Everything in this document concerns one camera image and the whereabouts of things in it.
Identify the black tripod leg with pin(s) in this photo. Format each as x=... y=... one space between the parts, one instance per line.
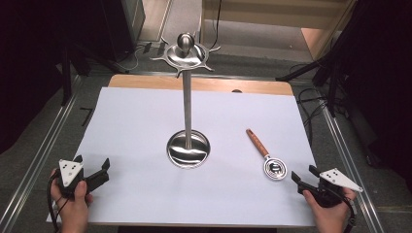
x=301 y=69

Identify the stainless steel utensil stand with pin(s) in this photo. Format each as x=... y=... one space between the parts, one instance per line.
x=187 y=106

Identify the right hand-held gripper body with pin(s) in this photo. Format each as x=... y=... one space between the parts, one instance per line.
x=333 y=184

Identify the black stand leg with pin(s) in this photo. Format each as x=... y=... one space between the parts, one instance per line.
x=66 y=77

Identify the dark cabinet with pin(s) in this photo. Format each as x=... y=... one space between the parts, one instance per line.
x=129 y=26

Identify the white paper sheet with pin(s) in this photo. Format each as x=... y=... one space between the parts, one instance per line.
x=129 y=129

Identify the metal floor rail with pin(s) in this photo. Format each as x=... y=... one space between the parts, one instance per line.
x=350 y=161
x=35 y=161

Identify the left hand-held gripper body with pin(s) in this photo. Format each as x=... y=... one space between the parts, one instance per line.
x=69 y=173

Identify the person's right hand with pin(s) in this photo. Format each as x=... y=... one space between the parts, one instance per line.
x=330 y=216

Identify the person's left hand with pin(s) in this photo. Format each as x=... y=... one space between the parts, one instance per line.
x=74 y=210

